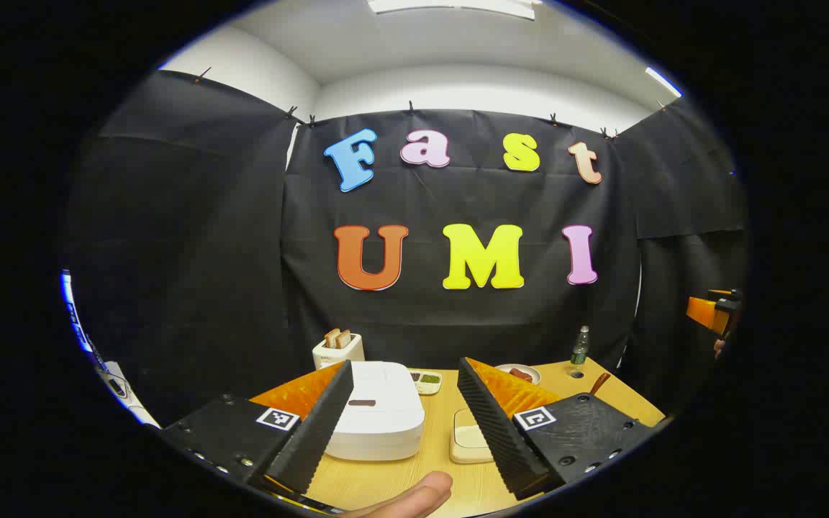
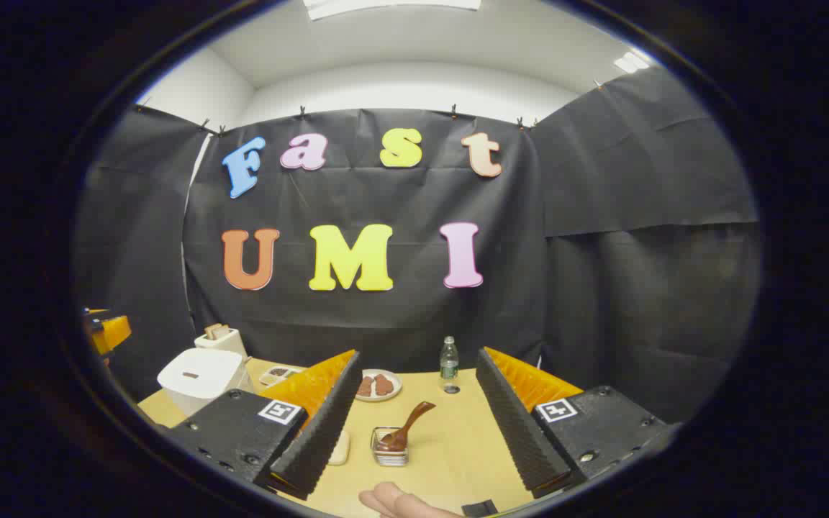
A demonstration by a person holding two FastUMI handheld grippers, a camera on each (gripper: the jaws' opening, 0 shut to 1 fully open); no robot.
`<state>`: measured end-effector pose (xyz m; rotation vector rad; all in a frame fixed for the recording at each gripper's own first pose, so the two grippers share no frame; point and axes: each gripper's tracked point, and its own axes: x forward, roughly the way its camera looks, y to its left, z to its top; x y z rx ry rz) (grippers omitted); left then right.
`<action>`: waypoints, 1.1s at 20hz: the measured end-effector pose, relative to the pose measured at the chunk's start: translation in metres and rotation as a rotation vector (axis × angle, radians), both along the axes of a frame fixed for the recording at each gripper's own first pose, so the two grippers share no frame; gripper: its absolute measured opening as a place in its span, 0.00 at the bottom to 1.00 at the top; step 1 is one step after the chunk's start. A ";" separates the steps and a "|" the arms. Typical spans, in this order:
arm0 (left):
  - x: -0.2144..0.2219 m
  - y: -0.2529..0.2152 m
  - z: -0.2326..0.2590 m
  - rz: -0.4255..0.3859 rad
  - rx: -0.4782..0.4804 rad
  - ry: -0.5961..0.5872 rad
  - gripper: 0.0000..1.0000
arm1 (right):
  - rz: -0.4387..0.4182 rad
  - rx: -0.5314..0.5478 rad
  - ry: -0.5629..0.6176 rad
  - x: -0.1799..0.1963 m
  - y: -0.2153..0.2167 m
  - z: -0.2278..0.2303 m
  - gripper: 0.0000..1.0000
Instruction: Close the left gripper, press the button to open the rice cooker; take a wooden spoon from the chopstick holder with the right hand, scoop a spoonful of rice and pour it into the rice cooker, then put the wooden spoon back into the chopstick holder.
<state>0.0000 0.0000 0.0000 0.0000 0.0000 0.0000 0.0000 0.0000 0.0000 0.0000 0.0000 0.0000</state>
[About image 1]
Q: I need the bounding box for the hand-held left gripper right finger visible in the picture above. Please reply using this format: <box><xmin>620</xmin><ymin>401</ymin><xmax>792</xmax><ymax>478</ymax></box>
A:
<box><xmin>456</xmin><ymin>357</ymin><xmax>656</xmax><ymax>501</ymax></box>

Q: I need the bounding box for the cream rice container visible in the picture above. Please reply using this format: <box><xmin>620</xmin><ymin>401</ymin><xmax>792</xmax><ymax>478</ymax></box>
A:
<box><xmin>449</xmin><ymin>409</ymin><xmax>494</xmax><ymax>465</ymax></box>

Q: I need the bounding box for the clear plastic water bottle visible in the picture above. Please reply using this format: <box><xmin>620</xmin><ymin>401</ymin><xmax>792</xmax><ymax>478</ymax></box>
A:
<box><xmin>569</xmin><ymin>325</ymin><xmax>592</xmax><ymax>375</ymax></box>

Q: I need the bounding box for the small ceiling light panel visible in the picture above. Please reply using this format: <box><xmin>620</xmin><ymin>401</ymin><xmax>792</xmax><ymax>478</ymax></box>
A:
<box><xmin>645</xmin><ymin>66</ymin><xmax>683</xmax><ymax>98</ymax></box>

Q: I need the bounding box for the large ceiling light panel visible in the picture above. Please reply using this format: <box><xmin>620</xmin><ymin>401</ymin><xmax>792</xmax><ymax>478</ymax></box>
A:
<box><xmin>368</xmin><ymin>0</ymin><xmax>535</xmax><ymax>21</ymax></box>

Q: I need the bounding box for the white side desk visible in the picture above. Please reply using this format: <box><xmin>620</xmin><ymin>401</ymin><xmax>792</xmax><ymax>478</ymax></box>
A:
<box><xmin>94</xmin><ymin>353</ymin><xmax>162</xmax><ymax>430</ymax></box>

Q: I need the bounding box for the computer monitor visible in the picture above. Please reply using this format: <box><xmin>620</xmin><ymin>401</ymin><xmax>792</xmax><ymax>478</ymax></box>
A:
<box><xmin>60</xmin><ymin>270</ymin><xmax>93</xmax><ymax>353</ymax></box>

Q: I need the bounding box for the black backdrop cloth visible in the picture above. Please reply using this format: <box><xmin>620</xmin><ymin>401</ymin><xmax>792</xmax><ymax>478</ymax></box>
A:
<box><xmin>62</xmin><ymin>68</ymin><xmax>750</xmax><ymax>425</ymax></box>

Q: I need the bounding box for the white toaster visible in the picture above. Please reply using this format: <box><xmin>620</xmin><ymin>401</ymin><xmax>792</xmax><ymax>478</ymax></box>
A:
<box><xmin>312</xmin><ymin>332</ymin><xmax>366</xmax><ymax>371</ymax></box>

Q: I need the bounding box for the white plate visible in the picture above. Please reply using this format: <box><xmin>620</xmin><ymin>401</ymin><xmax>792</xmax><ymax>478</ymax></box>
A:
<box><xmin>495</xmin><ymin>363</ymin><xmax>541</xmax><ymax>386</ymax></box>

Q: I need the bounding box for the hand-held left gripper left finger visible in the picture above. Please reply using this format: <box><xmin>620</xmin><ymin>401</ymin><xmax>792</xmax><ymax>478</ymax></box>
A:
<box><xmin>159</xmin><ymin>360</ymin><xmax>355</xmax><ymax>497</ymax></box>

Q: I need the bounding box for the white rice cooker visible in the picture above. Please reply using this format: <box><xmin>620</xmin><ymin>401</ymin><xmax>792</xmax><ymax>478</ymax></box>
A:
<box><xmin>322</xmin><ymin>361</ymin><xmax>426</xmax><ymax>462</ymax></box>

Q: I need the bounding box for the white divided condiment tray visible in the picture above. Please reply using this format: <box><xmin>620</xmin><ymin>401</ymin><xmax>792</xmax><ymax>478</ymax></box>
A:
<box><xmin>409</xmin><ymin>369</ymin><xmax>443</xmax><ymax>396</ymax></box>

